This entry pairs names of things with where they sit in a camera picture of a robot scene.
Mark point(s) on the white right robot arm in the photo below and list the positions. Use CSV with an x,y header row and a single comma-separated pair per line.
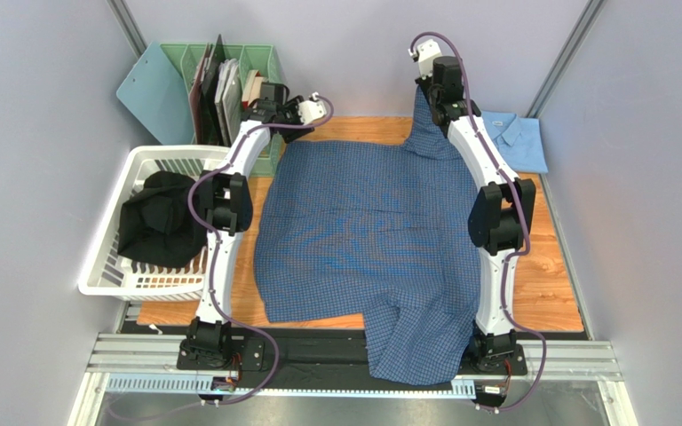
x,y
501,215

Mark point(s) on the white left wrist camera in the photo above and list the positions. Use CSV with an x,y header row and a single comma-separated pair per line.
x,y
312,109

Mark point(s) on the black shirt in basket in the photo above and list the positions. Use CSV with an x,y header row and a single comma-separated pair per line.
x,y
156,226

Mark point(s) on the white paper folder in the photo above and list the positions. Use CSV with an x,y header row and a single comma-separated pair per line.
x,y
228,101

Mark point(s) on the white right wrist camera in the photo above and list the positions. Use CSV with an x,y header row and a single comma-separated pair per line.
x,y
424,54

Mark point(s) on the red spine book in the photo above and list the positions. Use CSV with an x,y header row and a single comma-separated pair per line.
x,y
251,88

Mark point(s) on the white plastic laundry basket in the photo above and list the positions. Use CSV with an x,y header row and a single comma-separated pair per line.
x,y
106,272

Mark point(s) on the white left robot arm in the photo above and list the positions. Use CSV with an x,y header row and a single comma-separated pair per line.
x,y
220,201

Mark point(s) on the light blue clipboard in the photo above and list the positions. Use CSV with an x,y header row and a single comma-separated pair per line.
x,y
155,94

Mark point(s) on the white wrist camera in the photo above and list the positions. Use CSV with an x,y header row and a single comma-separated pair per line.
x,y
312,109
424,54

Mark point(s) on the green plastic file rack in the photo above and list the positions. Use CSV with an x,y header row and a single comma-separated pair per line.
x,y
185,57

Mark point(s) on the blue checked long sleeve shirt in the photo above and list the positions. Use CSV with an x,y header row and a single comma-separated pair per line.
x,y
357,227

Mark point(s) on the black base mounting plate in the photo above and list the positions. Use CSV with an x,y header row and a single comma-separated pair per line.
x,y
293,359

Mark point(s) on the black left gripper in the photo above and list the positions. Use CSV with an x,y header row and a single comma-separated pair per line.
x,y
290,136

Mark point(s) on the folded light blue shirt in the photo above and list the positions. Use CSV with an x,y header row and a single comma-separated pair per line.
x,y
518,140

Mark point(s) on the dark brown folder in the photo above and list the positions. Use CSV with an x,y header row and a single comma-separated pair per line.
x,y
202,94

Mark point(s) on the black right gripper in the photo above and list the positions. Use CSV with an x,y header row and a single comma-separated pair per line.
x,y
442,112

